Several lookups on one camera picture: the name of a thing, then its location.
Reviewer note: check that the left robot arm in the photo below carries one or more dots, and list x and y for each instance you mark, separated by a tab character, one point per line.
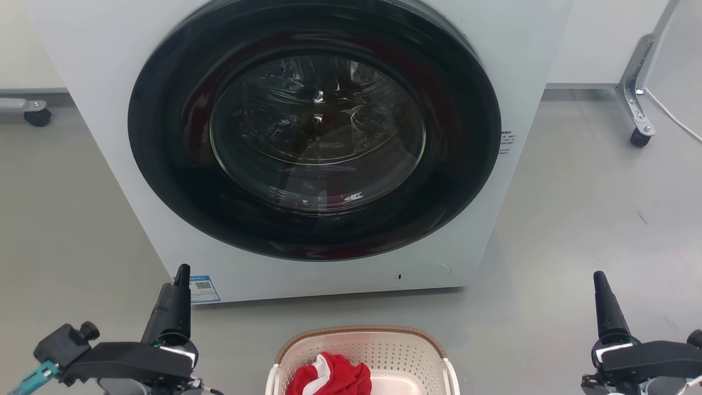
142	388

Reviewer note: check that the black caster wheel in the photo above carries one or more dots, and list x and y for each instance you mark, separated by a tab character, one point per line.
639	137
37	117

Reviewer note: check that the small white text sticker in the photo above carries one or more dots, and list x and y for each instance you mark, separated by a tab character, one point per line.
507	142

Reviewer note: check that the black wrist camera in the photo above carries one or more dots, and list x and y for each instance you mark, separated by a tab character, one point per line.
82	356
658	356

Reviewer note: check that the low grey metal cart leg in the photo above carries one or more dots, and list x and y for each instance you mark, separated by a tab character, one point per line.
16	104

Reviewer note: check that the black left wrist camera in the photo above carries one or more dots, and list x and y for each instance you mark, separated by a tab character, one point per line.
82	356

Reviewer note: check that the white front-load washing machine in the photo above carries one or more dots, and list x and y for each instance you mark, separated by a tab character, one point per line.
104	93

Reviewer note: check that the blue energy label sticker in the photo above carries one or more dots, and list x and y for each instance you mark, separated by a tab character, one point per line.
205	291

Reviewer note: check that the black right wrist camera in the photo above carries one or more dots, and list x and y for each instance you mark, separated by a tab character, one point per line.
658	356

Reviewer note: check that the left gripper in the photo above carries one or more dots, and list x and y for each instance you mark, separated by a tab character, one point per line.
181	356

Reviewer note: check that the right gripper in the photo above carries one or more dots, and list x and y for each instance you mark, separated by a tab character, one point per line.
611	359

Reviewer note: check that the tall grey metal cart leg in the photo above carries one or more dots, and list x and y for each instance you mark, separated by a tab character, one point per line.
639	77

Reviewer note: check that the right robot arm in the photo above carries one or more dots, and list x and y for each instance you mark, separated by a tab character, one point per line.
647	387

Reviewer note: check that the cream perforated laundry basket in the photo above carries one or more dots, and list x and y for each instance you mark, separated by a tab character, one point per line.
384	351

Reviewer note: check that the black round washer door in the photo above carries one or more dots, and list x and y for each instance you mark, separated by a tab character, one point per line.
164	164

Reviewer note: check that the red and white garment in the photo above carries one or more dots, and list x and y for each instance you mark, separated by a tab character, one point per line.
340	378

